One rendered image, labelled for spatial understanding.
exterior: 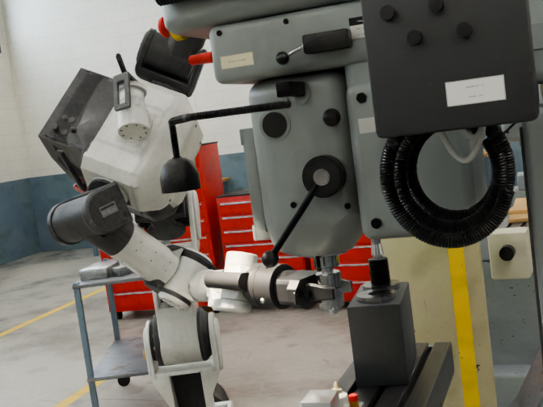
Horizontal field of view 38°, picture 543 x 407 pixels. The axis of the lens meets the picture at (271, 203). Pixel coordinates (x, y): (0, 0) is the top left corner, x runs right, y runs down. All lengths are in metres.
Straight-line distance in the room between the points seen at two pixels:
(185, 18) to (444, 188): 0.52
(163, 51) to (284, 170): 0.61
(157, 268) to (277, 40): 0.68
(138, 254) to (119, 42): 10.35
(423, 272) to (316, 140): 1.93
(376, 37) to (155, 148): 0.83
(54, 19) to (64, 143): 10.89
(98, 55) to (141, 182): 10.52
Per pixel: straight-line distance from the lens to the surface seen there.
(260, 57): 1.33
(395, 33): 1.02
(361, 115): 1.28
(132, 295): 7.03
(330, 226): 1.34
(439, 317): 3.24
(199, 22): 1.37
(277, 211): 1.36
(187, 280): 1.80
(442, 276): 3.20
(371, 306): 1.77
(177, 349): 2.11
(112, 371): 4.53
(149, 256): 1.77
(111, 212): 1.70
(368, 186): 1.29
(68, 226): 1.72
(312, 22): 1.31
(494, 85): 1.00
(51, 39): 12.69
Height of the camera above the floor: 1.55
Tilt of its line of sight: 6 degrees down
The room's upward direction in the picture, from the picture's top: 8 degrees counter-clockwise
